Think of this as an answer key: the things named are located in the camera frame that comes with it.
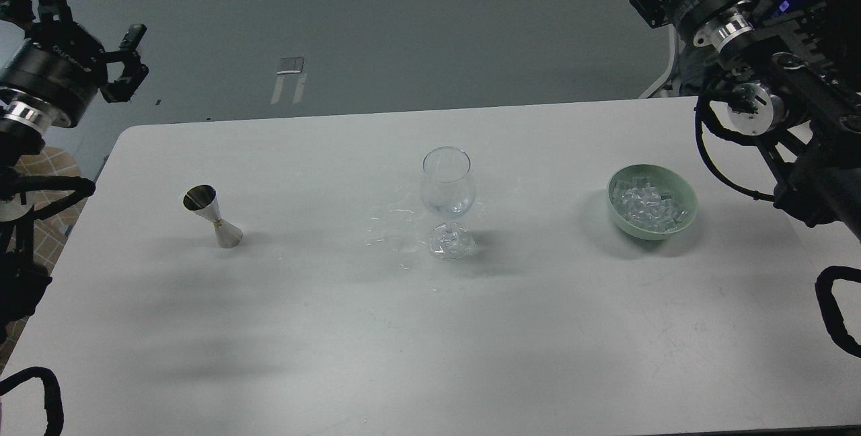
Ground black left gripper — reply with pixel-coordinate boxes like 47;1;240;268
1;0;149;129

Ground steel double jigger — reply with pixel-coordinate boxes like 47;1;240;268
182;184;244;249

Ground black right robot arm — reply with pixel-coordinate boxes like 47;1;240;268
629;0;859;235

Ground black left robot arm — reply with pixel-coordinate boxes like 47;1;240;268
1;0;149;328

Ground clear ice cubes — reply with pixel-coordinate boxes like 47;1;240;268
611;176;693;233

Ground clear wine glass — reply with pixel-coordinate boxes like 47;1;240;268
419;147;477;260

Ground white office chair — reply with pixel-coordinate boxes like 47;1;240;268
638;22;683;100

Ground checkered beige cloth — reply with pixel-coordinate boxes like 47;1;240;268
1;147;86;371

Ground green bowl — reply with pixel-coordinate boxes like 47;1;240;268
605;163;699;241

